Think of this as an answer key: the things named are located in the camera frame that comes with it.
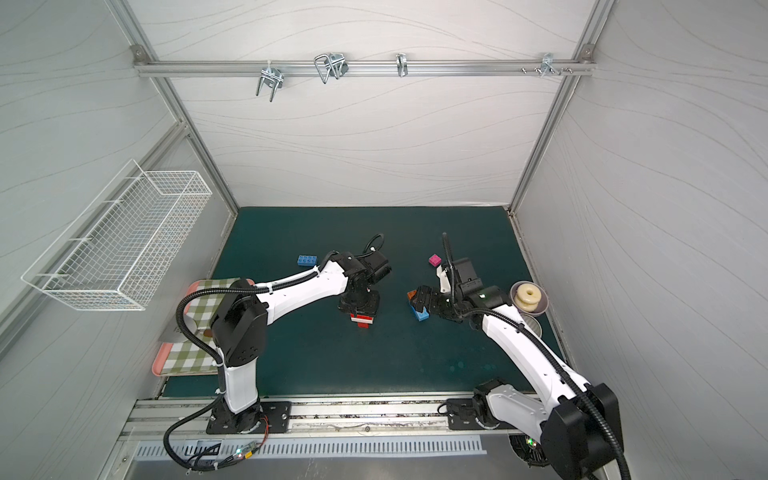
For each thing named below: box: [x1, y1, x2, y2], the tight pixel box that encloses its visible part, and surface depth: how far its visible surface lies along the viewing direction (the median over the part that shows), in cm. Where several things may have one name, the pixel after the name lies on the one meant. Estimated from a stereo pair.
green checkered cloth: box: [161, 278, 235, 375], surface depth 84 cm
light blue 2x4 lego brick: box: [297, 255, 318, 267], surface depth 106 cm
